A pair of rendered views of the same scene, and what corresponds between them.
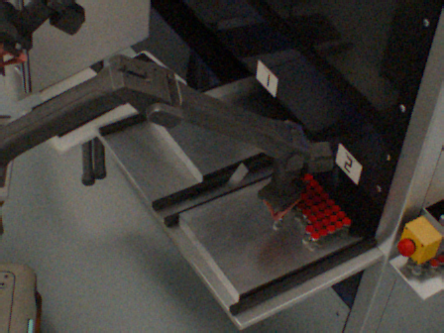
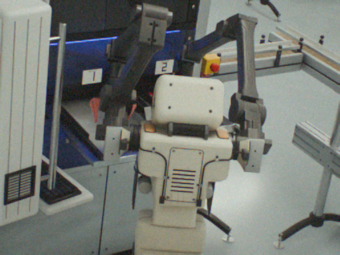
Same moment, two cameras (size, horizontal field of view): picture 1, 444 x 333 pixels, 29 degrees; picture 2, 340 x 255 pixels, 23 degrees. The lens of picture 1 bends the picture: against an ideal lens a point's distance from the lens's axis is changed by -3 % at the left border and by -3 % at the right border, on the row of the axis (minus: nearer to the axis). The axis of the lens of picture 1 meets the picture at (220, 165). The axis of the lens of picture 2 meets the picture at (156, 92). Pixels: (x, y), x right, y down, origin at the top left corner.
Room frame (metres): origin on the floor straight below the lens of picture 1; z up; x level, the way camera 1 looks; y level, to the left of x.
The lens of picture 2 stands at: (1.32, 2.89, 2.40)
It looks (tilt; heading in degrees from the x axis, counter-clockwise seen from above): 25 degrees down; 273
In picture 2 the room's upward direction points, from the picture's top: 7 degrees clockwise
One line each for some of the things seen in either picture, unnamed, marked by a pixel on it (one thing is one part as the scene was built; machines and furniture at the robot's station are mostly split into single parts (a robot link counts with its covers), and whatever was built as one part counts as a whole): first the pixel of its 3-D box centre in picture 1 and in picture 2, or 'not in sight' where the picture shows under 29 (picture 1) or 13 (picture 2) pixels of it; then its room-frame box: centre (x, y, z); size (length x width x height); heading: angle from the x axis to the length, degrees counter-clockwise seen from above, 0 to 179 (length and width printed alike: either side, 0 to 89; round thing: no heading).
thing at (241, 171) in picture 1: (219, 184); (155, 121); (1.44, 0.00, 0.91); 0.14 x 0.03 x 0.06; 125
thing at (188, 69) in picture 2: (288, 163); (186, 67); (1.35, -0.15, 1.10); 0.07 x 0.06 x 0.07; 107
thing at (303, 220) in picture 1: (302, 215); not in sight; (1.38, -0.20, 0.90); 0.18 x 0.02 x 0.05; 35
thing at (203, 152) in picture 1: (233, 125); (99, 113); (1.67, -0.02, 0.90); 0.34 x 0.26 x 0.04; 126
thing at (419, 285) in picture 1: (426, 270); not in sight; (1.27, -0.51, 0.87); 0.14 x 0.13 x 0.02; 126
